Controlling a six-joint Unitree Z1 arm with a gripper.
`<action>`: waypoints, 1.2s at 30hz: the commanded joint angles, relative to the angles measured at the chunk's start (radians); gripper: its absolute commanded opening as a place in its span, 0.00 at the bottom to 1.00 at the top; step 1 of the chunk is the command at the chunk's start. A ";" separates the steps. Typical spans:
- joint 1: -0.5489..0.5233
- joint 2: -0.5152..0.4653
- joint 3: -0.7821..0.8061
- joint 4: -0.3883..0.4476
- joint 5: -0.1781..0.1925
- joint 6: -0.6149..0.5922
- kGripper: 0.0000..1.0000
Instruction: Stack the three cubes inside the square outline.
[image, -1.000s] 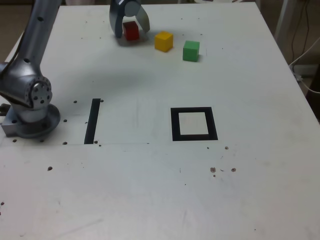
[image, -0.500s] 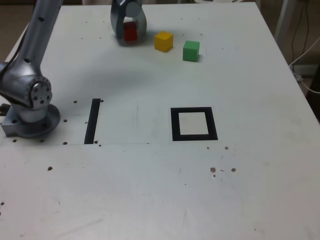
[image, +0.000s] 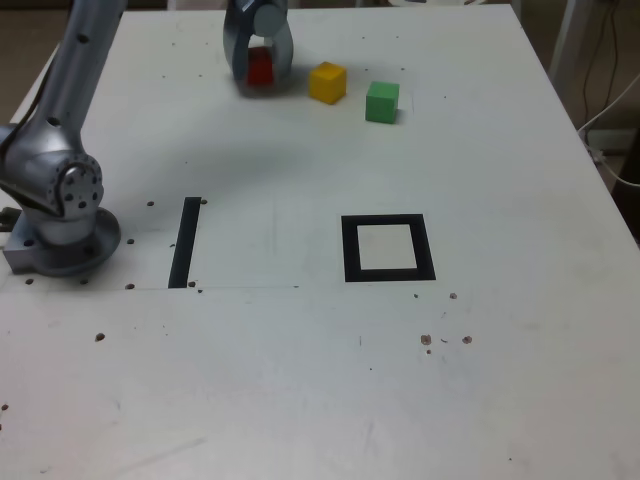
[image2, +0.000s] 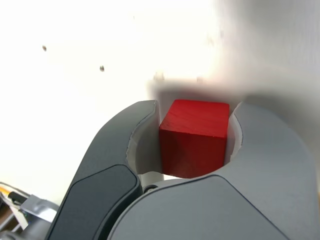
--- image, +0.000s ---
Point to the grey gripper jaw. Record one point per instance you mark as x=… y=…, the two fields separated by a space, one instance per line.
x=235 y=45
x=285 y=50

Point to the red cube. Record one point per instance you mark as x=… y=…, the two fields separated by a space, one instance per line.
x=260 y=70

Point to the yellow cube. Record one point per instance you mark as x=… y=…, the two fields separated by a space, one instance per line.
x=327 y=85

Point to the green cube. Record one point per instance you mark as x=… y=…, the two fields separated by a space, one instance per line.
x=381 y=102

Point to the black tape square outline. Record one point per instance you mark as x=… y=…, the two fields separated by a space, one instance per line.
x=350 y=250

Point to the black tape strip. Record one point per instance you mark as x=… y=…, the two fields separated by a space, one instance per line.
x=184 y=240

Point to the grey metal post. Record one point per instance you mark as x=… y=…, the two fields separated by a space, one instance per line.
x=565 y=35

